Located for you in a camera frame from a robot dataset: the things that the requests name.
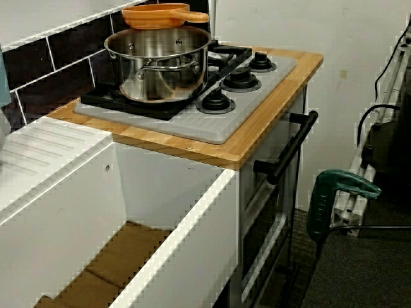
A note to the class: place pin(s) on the black object on floor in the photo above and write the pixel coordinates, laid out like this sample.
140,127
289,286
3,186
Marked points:
391,154

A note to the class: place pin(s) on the grey stove top panel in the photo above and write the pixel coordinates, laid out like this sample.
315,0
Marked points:
208,128

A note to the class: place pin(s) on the oven door with window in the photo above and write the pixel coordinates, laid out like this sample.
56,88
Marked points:
266,231

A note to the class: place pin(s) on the white sink basin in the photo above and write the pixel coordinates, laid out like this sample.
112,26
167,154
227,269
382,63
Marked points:
64,208

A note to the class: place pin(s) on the black burner grate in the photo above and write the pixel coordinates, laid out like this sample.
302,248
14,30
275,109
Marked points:
229,64
102,102

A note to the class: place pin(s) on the green clamp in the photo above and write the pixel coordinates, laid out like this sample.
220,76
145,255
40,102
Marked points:
321,205

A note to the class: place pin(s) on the black stove knob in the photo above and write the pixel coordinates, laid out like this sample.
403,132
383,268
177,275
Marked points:
261,62
241,78
215,102

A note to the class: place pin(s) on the dark tile backsplash panel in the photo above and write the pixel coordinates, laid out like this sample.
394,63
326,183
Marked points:
32,64

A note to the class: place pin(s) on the aluminium frame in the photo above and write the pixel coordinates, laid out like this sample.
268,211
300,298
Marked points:
350,215

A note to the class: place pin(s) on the stainless steel pot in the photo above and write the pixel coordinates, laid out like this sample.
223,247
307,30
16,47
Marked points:
160,80

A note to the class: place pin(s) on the orange toy saucepan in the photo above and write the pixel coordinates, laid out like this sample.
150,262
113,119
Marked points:
144,17

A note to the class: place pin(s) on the brown cardboard sheet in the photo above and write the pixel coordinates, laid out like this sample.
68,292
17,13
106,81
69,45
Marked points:
122,256

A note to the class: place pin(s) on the white backsplash ledge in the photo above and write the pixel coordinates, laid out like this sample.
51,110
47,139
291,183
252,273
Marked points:
48,16

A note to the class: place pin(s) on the teal box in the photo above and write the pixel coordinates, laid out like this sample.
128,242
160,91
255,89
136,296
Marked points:
4,80

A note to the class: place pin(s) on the wooden countertop with stove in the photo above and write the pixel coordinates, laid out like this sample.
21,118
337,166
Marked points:
257,128

